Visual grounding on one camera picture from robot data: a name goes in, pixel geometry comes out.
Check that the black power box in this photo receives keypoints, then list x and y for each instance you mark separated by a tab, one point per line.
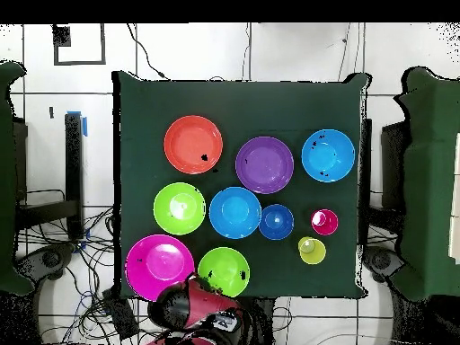
120	316

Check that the light blue plastic bowl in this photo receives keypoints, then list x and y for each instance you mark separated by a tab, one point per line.
328	158
235	215

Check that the yellow plastic cup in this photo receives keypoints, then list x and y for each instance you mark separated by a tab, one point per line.
314	255

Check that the orange plastic bowl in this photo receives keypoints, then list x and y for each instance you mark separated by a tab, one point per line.
190	143

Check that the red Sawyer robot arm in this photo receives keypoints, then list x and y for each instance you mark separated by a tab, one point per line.
205	305

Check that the black metal stand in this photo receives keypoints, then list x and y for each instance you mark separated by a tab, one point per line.
73	172

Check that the pink plastic bowl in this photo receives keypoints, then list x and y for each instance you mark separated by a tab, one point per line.
158	266

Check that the purple plastic bowl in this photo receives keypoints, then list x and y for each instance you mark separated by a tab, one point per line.
264	169

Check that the green cloth-covered table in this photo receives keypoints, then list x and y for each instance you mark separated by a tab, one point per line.
7	179
431	179

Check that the small dark blue bowl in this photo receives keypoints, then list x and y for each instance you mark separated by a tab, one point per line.
276	230

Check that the red plastic cup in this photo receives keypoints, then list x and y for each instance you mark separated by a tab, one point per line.
329	226

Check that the dark green tablecloth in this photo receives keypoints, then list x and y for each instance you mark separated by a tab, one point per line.
233	104

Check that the green plastic bowl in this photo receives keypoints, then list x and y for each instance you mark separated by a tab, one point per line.
222	266
172	222

